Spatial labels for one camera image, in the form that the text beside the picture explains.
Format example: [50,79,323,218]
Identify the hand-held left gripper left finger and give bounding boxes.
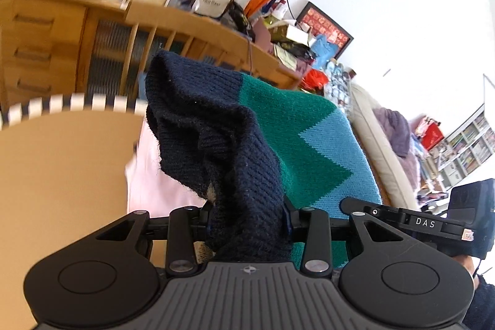
[95,200,215,276]

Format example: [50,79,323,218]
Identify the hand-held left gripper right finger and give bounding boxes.
[282,196,411,276]

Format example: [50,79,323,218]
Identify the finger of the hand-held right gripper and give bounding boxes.
[339,196,411,229]

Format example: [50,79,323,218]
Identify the colour-block knit sweater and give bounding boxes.
[145,49,383,265]

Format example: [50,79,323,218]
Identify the person's right forearm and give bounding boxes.
[452,255,495,330]

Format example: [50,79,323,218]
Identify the pink cloth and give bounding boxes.
[124,117,211,218]

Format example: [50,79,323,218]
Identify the white bookshelf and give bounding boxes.
[420,104,495,195]

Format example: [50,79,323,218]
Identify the beige sofa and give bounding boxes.
[349,83,422,212]

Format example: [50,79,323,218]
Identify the purple blanket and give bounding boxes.
[372,108,420,195]

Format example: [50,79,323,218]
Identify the red plastic bag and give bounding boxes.
[301,69,330,92]

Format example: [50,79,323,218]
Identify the light blue cloth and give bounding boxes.
[310,34,338,70]

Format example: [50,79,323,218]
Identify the wooden spindle chair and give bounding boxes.
[118,1,281,102]

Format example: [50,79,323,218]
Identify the wooden sideboard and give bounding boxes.
[0,0,304,110]

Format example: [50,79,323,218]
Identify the red picture frame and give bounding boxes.
[296,1,355,61]

